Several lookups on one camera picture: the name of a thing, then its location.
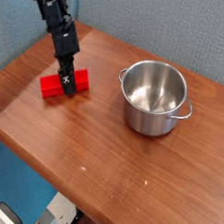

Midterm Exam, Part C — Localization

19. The stainless steel pot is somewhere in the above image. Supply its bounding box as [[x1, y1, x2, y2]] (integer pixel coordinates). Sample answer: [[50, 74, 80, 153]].
[[118, 60, 194, 137]]

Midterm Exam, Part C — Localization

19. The white table leg bracket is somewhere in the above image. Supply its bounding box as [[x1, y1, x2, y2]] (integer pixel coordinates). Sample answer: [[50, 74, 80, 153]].
[[36, 193, 77, 224]]

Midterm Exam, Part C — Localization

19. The black chair part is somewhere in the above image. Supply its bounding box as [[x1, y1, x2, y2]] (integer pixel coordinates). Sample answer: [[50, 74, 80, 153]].
[[0, 201, 23, 224]]

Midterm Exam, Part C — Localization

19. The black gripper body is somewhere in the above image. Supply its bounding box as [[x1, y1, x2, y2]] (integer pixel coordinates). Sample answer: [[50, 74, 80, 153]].
[[32, 0, 80, 73]]

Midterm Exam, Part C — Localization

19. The red rectangular block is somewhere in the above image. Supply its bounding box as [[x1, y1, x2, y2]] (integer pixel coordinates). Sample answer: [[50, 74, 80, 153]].
[[40, 68, 89, 98]]

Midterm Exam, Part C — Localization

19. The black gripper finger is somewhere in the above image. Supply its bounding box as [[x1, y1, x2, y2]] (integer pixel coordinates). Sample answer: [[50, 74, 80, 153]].
[[58, 68, 77, 96]]

